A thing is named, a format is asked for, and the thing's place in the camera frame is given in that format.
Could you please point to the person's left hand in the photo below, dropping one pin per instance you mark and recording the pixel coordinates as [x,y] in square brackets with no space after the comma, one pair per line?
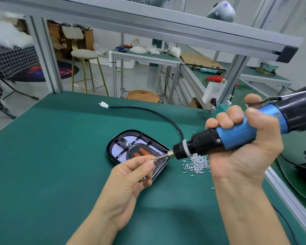
[125,194]

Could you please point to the person's right hand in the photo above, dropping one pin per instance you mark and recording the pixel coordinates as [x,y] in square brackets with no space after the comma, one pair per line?
[247,153]

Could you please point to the black cover orange strips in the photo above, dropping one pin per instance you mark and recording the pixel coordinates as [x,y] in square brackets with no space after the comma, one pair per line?
[143,149]

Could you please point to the heap of small silver screws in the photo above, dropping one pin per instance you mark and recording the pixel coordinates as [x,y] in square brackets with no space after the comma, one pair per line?
[198,163]

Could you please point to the blue black electric screwdriver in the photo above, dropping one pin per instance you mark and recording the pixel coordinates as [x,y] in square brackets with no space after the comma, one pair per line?
[301,112]

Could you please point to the white power strip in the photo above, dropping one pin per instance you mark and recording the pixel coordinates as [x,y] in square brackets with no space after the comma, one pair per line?
[214,91]

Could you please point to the red tool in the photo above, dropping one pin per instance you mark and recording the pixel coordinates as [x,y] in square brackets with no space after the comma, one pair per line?
[214,78]

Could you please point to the green workbench white legs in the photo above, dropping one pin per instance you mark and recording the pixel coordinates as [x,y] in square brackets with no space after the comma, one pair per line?
[268,74]

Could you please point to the teal hand tool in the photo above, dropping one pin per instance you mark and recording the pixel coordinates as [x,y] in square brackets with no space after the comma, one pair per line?
[210,70]

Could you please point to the round brown wooden stool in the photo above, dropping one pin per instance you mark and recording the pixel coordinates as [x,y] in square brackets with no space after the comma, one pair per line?
[143,96]

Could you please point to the white crumpled bag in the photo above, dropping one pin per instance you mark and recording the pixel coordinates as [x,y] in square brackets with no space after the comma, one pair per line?
[175,51]

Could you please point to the small green workbench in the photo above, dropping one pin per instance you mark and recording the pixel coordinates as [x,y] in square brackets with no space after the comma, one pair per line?
[145,54]

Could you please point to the white handheld device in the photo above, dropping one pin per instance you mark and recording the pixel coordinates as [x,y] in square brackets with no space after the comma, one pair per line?
[222,11]

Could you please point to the round beige stool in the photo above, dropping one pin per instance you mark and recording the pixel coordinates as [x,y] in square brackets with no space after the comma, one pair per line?
[85,54]

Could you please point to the colourful round rug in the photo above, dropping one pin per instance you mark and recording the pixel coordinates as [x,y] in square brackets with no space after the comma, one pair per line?
[35,73]

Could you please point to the brown wooden cabinet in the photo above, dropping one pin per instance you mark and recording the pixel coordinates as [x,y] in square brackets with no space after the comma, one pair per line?
[84,38]

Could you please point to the black checked cloth table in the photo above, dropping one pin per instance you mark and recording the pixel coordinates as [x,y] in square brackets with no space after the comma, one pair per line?
[10,61]

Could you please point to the white plastic bags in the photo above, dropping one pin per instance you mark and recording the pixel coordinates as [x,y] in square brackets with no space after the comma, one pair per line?
[10,33]

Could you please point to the aluminium shelf frame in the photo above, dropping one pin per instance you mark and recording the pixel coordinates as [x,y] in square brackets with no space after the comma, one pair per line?
[143,20]

